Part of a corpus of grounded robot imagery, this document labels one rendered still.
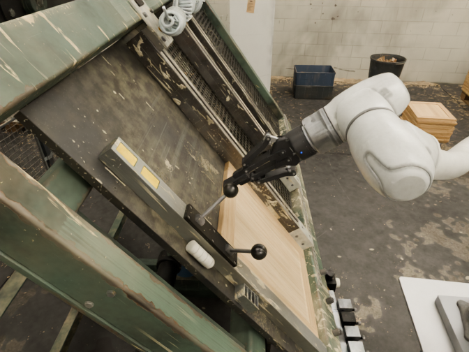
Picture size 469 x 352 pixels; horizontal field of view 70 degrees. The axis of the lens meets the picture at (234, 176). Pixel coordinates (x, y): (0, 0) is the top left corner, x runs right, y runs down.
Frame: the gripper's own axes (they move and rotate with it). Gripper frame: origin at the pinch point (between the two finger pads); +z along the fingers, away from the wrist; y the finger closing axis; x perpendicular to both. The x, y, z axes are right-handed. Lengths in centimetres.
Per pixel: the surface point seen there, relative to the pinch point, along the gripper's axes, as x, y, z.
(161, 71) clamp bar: -37.8, 26.5, 11.8
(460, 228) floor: -152, -234, -65
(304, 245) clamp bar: -38, -66, 12
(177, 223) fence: 11.0, 3.7, 13.4
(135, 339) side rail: 35.6, 1.5, 19.6
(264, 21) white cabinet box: -419, -42, 1
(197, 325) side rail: 32.8, -4.5, 10.5
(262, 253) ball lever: 15.2, -11.5, 0.4
